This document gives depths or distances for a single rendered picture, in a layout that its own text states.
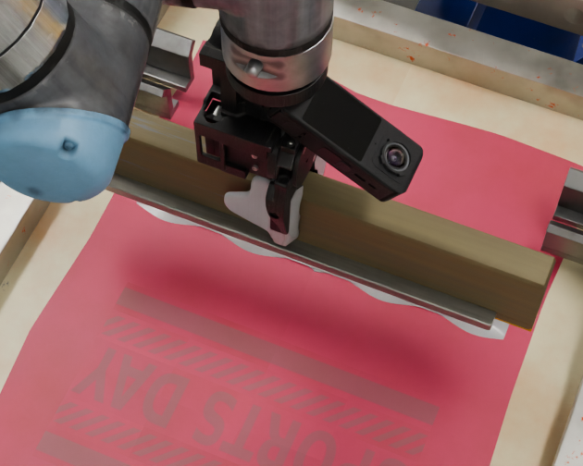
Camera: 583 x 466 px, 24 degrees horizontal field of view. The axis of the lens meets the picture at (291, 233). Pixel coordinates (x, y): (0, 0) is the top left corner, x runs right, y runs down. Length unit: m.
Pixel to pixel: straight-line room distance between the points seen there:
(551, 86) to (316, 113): 0.42
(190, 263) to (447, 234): 0.29
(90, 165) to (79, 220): 0.52
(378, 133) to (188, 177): 0.19
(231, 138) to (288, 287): 0.28
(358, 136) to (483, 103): 0.40
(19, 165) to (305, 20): 0.21
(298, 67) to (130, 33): 0.14
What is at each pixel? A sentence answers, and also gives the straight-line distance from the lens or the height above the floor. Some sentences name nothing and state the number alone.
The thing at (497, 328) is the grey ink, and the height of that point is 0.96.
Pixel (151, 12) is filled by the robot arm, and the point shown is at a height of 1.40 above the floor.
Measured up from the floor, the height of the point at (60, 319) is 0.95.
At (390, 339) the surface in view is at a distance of 1.19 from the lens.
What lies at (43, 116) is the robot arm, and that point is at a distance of 0.74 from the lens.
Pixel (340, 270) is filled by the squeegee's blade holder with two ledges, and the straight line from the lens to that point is 1.08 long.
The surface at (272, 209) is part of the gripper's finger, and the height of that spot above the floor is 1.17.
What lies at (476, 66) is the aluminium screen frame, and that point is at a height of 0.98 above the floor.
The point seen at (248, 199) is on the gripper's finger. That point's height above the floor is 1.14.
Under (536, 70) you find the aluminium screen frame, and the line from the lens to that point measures 1.32.
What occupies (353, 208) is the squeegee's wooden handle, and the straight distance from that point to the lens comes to 1.03.
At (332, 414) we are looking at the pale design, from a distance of 1.16.
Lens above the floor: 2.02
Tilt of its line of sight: 59 degrees down
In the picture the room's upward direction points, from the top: straight up
